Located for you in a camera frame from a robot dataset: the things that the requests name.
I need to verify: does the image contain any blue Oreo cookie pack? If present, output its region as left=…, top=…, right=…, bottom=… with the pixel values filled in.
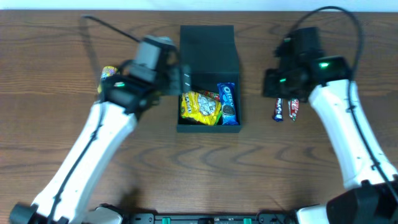
left=217, top=82, right=238, bottom=125

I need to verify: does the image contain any purple Dairy Milk bar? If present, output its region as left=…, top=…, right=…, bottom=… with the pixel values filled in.
left=272, top=98, right=283, bottom=122

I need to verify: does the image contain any yellow Hacks candy bag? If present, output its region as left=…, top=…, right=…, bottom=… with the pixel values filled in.
left=180, top=91, right=221, bottom=126

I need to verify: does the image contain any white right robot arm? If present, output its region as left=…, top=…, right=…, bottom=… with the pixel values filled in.
left=264, top=57, right=397, bottom=223

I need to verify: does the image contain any black open box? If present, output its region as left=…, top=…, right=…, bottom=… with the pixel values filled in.
left=177, top=25, right=243, bottom=133

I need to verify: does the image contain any red green candy bar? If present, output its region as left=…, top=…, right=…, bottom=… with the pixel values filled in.
left=288, top=98, right=299, bottom=121

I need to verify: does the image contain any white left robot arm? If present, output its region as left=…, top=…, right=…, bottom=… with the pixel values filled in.
left=9, top=60, right=191, bottom=223

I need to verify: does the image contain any yellow Mentos bottle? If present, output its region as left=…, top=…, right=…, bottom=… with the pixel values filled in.
left=97, top=65, right=118, bottom=93

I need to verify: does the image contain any green Haribo gummy bag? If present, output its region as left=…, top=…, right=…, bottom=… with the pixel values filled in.
left=197, top=90, right=222, bottom=126

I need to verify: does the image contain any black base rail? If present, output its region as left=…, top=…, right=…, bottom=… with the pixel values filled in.
left=124, top=212, right=298, bottom=224

